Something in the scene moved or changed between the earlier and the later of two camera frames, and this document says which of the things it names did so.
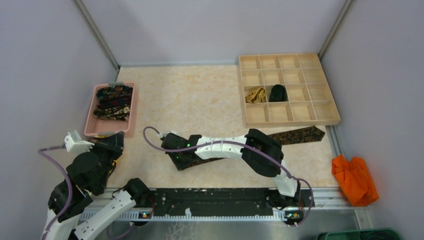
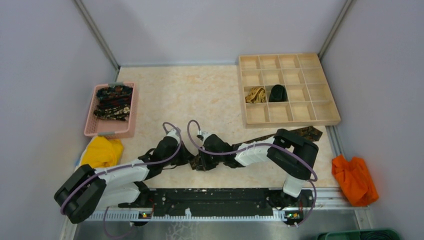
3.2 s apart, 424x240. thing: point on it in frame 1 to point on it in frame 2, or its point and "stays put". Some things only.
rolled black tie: (278, 93) stays put
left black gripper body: (107, 151) to (180, 158)
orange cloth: (353, 177) stays put
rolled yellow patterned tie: (257, 95) stays put
